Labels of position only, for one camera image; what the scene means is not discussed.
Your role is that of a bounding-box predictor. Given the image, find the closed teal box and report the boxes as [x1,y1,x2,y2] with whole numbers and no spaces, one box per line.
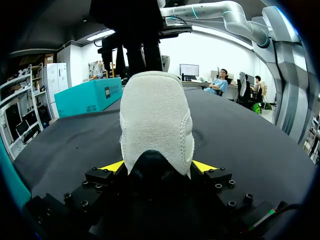
[54,76,124,119]

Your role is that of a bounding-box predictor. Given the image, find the person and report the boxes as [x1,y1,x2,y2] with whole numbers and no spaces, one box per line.
[249,75,268,103]
[203,68,229,97]

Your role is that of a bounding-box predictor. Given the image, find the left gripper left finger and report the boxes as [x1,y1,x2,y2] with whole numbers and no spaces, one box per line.
[63,160,126,214]

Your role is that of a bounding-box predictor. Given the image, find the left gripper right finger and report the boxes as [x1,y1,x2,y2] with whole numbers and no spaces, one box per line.
[191,160,255,211]

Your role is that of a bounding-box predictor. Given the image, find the open teal box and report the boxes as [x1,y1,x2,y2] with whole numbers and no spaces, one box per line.
[0,138,32,210]

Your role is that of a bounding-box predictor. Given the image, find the white shoe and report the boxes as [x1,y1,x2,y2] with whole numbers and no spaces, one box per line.
[119,70,196,181]

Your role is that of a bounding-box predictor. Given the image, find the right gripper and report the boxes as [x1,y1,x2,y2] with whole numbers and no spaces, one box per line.
[89,0,164,76]

